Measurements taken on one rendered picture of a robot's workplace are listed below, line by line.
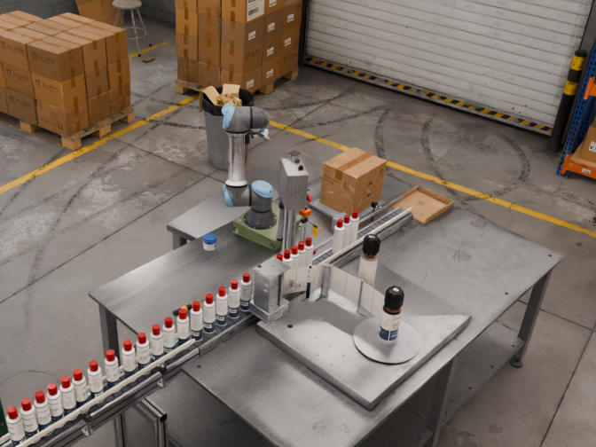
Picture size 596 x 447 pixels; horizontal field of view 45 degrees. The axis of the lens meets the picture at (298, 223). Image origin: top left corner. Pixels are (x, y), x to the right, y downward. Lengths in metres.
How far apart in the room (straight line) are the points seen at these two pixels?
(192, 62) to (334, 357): 4.88
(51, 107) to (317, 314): 3.87
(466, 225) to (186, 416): 1.92
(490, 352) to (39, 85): 4.34
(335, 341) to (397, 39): 5.14
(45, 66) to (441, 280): 3.99
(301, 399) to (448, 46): 5.31
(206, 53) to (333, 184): 3.54
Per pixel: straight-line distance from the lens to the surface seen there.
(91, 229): 5.63
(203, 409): 3.90
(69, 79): 6.53
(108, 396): 3.09
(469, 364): 4.34
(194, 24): 7.46
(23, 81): 6.85
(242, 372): 3.21
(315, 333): 3.34
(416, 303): 3.60
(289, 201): 3.39
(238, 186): 3.84
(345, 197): 4.17
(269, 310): 3.32
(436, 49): 7.84
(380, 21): 8.05
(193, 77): 7.67
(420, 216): 4.35
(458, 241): 4.21
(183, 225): 4.11
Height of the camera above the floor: 3.11
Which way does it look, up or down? 33 degrees down
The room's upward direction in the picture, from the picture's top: 4 degrees clockwise
